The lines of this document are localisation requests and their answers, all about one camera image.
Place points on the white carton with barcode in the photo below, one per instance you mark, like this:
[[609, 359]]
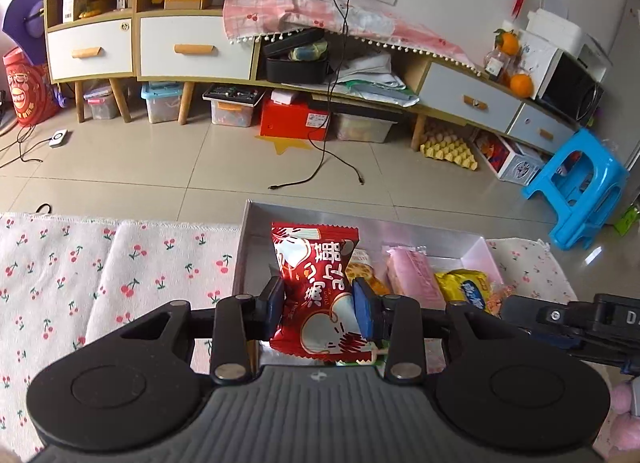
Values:
[[74, 5]]

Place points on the purple round object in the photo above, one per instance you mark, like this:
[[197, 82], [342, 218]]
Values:
[[22, 23]]

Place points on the small white floor device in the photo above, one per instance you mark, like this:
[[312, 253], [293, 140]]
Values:
[[58, 139]]

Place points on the cherry print cloth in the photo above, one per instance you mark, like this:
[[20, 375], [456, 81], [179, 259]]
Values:
[[75, 268]]

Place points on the small clear storage bin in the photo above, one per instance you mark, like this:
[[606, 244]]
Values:
[[101, 104]]

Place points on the orange snack packet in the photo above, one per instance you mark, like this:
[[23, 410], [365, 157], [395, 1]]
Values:
[[499, 300]]

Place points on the yellow star floor sticker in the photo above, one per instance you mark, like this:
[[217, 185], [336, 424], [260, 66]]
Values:
[[282, 144]]

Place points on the pink cardboard box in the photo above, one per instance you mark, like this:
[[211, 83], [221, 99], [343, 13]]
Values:
[[400, 230]]

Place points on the pink pompom cloth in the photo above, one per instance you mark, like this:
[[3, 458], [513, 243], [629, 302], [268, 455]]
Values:
[[280, 10]]

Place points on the yellow snack packet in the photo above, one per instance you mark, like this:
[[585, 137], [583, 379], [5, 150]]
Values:
[[465, 288]]

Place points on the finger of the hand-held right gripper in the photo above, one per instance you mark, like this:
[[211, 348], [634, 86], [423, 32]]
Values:
[[615, 359], [550, 325]]

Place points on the clear bin with black lid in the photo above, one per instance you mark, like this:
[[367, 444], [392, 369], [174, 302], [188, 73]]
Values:
[[232, 108]]

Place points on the blue lid storage bin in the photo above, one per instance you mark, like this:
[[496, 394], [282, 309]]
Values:
[[161, 105]]

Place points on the teal yellow pouch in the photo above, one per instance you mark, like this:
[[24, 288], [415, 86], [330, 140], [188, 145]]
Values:
[[307, 50]]

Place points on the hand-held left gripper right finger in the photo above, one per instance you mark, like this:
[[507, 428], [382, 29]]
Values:
[[365, 310]]

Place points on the orange white biscuit packet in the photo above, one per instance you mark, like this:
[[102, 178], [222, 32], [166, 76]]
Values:
[[367, 273]]

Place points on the yellow egg tray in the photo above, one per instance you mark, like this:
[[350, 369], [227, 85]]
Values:
[[450, 150]]

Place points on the white cabinet drawer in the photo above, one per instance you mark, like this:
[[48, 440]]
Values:
[[65, 38], [525, 128], [165, 65], [440, 88]]

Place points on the white printed toy box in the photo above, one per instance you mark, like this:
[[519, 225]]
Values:
[[515, 165]]

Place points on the black white microwave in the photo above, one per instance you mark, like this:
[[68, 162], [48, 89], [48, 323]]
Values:
[[570, 88]]

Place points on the person's right forearm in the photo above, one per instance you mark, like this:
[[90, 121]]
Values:
[[625, 423]]

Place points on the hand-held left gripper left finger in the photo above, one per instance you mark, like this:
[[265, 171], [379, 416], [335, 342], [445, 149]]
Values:
[[275, 308]]

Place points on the red shoe box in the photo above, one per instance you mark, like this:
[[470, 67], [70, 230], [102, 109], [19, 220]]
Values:
[[290, 123]]

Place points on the glass jar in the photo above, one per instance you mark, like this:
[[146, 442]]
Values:
[[495, 63]]

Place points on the orange fruit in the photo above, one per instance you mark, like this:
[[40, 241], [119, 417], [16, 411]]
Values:
[[521, 85], [509, 42]]

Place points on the white foam box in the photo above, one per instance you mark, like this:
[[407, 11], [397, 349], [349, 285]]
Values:
[[555, 30]]

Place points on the black open case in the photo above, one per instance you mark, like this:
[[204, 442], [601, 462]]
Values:
[[295, 72]]

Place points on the blue plastic stool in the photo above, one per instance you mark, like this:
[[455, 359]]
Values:
[[575, 173]]

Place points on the pink snack packet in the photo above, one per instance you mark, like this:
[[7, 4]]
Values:
[[415, 278]]

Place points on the large red white snack packet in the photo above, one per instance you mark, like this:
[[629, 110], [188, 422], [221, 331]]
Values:
[[315, 303]]

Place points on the pile of white papers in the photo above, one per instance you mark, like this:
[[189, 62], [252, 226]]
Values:
[[375, 78]]

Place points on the red printed gift bag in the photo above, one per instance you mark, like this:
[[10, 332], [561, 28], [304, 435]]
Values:
[[27, 93]]

